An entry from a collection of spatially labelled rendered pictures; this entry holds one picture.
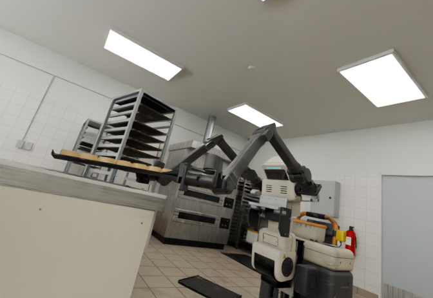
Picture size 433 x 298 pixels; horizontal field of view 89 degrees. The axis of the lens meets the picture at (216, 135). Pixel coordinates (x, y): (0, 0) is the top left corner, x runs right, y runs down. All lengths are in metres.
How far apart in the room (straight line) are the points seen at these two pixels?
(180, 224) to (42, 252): 3.94
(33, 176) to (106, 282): 0.40
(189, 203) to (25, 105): 3.48
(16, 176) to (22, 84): 4.59
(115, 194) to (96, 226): 0.11
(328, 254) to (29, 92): 5.12
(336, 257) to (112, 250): 1.24
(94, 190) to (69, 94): 4.54
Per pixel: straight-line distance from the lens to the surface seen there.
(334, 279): 1.66
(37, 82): 5.39
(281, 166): 1.49
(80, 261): 0.88
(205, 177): 0.81
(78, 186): 0.85
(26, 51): 5.59
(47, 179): 0.84
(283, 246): 1.51
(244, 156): 0.96
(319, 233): 1.79
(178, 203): 4.59
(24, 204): 0.84
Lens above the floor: 0.91
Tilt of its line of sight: 17 degrees up
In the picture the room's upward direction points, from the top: 13 degrees clockwise
